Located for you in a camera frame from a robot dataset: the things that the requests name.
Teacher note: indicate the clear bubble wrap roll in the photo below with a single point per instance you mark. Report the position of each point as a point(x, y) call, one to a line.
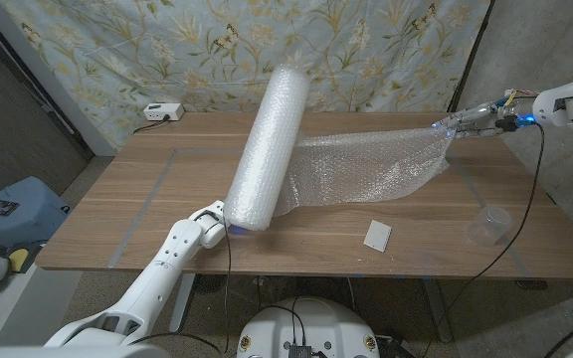
point(286, 159)

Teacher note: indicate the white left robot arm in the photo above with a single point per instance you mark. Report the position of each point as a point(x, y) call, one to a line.
point(157, 278)

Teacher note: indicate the blue-grey storage bin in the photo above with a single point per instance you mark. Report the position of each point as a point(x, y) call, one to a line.
point(28, 219)

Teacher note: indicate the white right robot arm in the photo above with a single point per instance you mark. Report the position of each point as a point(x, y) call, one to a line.
point(570, 104)

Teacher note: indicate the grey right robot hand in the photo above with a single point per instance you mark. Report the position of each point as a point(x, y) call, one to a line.
point(475, 122)

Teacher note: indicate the white table leg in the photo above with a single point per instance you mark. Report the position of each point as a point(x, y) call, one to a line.
point(182, 303)

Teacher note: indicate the white power outlet box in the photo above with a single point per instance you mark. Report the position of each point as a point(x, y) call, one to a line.
point(163, 111)

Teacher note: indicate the clear plastic cup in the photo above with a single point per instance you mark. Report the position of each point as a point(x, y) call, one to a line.
point(490, 226)

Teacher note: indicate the black corner pole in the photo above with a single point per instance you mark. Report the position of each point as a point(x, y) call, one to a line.
point(468, 59)

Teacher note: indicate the floral printed backdrop cloth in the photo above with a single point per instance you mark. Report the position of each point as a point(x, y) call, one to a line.
point(217, 59)

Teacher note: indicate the small white card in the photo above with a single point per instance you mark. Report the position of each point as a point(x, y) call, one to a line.
point(378, 235)

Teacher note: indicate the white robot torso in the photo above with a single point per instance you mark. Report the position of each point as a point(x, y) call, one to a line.
point(316, 323)

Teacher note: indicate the grey table leg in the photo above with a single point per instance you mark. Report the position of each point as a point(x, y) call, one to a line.
point(438, 313)

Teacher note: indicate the yellow black floor pad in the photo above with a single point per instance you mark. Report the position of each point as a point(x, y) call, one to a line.
point(18, 259)

